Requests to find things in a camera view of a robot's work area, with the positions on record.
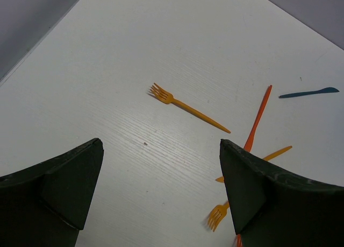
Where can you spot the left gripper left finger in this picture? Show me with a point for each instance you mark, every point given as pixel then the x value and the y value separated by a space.
pixel 47 204

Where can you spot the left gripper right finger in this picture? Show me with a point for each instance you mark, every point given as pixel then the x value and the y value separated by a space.
pixel 271 206

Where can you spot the yellow fork near left arm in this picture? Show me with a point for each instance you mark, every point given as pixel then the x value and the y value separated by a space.
pixel 168 98

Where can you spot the red plastic fork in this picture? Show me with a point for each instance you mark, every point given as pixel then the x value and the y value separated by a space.
pixel 238 241

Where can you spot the orange plastic fork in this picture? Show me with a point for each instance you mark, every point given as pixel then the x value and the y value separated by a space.
pixel 216 215

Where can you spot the orange plastic knife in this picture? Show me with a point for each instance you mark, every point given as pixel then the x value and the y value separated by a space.
pixel 267 158

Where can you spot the red plastic knife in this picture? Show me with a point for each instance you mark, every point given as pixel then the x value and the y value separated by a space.
pixel 249 143

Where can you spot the dark blue plastic knife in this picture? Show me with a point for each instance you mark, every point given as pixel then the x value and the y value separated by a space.
pixel 304 93

